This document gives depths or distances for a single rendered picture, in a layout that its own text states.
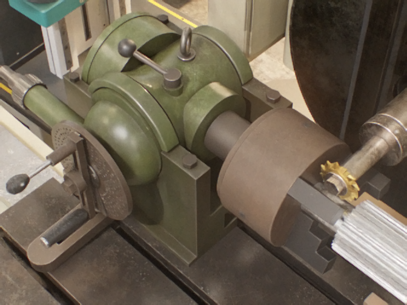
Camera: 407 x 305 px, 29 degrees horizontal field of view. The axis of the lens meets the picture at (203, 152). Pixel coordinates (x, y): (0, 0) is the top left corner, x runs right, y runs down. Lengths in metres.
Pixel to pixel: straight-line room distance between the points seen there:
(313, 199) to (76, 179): 0.38
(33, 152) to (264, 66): 1.42
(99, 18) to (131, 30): 1.41
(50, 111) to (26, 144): 0.63
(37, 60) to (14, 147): 0.86
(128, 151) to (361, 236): 0.38
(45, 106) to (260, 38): 0.45
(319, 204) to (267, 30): 0.53
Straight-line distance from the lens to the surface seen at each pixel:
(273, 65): 3.14
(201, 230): 1.30
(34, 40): 2.72
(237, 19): 1.49
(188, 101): 1.24
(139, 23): 1.33
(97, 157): 1.20
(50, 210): 1.45
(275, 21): 1.55
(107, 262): 1.37
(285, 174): 1.12
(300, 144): 1.14
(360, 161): 1.14
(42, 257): 1.37
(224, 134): 1.23
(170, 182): 1.25
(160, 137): 1.19
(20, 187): 1.15
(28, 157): 1.89
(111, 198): 1.25
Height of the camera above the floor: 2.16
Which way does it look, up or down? 50 degrees down
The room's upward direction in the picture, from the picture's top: straight up
